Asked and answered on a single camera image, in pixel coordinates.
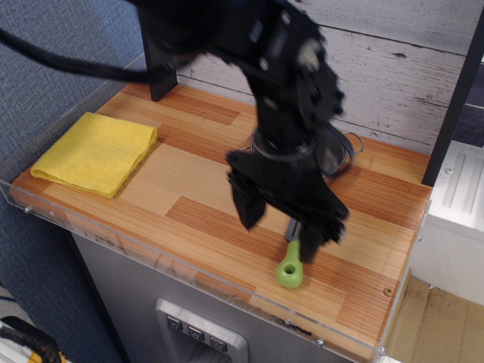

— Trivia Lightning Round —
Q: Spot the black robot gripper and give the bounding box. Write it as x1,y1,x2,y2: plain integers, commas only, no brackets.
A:
225,139,350,264

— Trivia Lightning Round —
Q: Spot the green handled grey spatula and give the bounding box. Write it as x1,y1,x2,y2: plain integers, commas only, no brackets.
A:
275,219,304,289

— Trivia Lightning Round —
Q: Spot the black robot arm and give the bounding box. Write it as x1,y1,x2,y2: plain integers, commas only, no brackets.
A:
136,1,352,262

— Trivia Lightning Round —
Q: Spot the small steel pot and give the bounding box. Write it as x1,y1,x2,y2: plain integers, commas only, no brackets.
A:
239,132,365,178

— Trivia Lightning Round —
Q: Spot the silver dispenser button panel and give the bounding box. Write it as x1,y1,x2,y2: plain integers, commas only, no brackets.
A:
155,298,249,362

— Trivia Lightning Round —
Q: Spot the grey toy fridge cabinet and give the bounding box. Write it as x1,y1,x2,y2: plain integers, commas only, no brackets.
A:
70,231,356,363

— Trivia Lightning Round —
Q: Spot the white ribbed appliance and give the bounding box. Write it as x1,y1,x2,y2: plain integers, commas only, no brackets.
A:
410,141,483,305

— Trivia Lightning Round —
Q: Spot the yellow folded cloth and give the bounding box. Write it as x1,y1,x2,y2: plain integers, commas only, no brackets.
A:
29,113,157,199

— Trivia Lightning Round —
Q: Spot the yellow black object bottom left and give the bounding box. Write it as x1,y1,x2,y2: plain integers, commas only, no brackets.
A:
1,325,68,362

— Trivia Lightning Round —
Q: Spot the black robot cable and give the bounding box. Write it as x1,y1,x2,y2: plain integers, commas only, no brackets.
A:
0,26,152,83

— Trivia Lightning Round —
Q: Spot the black left vertical post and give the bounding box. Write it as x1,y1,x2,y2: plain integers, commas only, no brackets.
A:
137,8,178,102

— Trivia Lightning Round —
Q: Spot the black vertical post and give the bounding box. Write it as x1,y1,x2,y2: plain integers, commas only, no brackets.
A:
137,8,178,102
422,31,483,187

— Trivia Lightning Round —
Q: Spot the black right vertical post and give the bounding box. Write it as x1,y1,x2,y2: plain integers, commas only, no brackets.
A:
422,31,483,187

